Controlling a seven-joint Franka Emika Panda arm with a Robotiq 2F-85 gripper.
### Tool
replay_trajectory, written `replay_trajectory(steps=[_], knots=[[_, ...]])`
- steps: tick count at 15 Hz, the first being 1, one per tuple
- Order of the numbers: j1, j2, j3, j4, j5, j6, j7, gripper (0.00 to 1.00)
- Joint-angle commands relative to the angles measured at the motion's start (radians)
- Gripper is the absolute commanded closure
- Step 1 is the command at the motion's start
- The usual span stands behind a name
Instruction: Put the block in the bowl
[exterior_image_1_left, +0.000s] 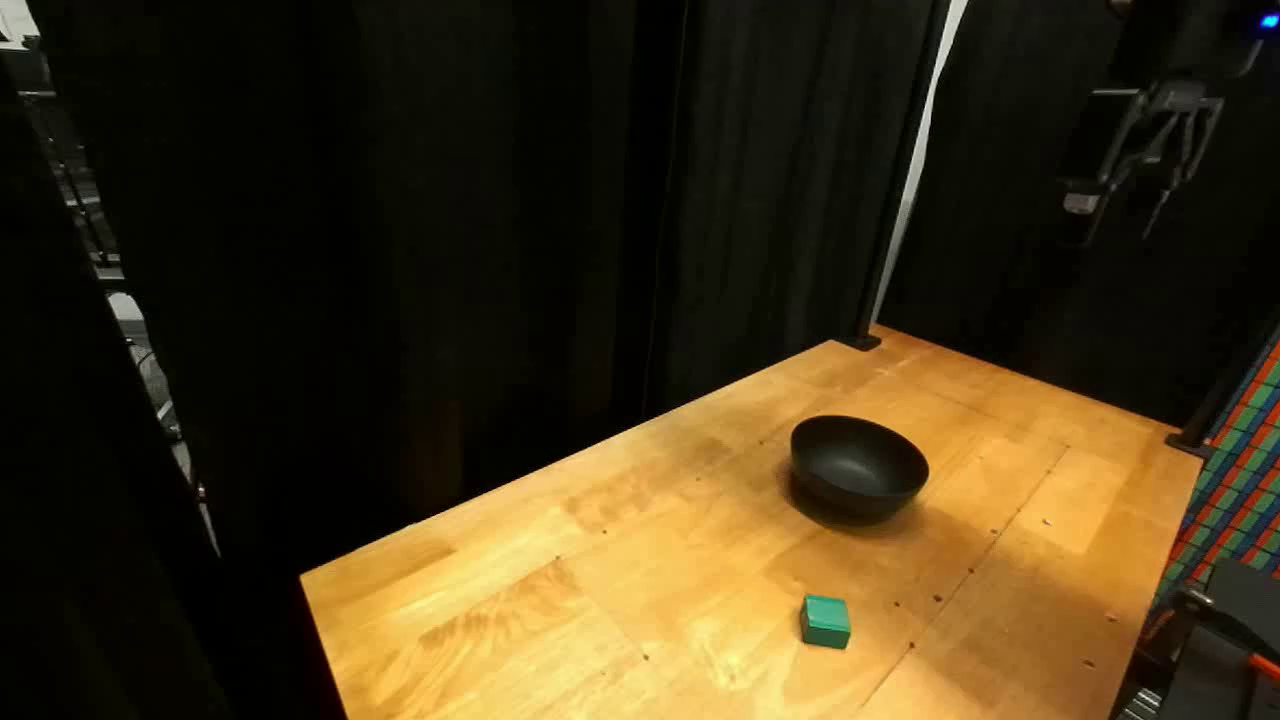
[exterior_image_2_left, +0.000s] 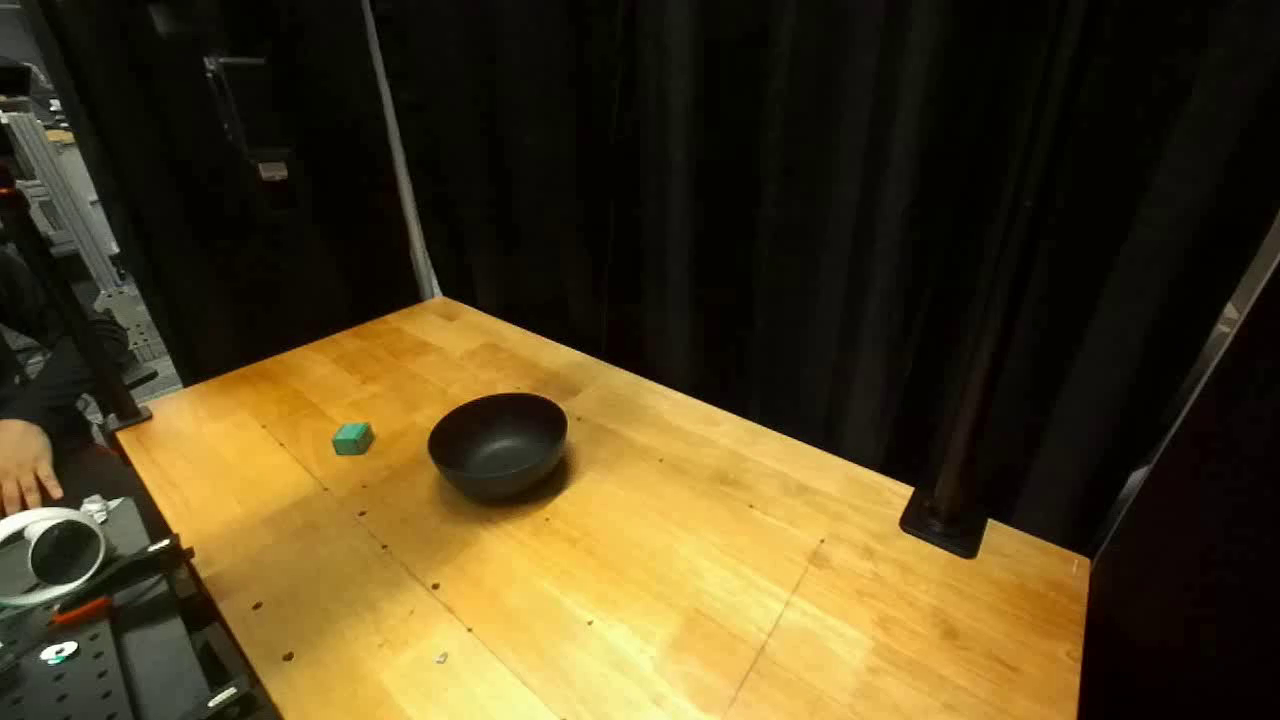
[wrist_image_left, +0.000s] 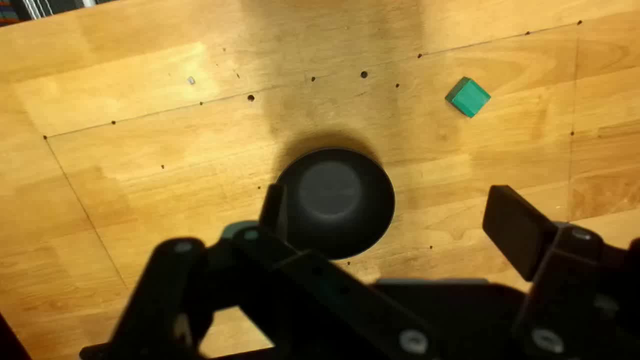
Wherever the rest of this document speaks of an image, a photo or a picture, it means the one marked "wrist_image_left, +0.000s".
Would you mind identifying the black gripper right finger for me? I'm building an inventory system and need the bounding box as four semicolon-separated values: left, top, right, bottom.
482;185;640;360

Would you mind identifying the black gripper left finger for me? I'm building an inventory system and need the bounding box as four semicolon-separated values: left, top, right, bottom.
79;186;440;360

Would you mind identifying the green cube block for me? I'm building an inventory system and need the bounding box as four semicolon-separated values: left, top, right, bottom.
445;77;489;118

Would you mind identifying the black bowl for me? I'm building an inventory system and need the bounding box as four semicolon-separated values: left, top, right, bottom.
275;148;396;260

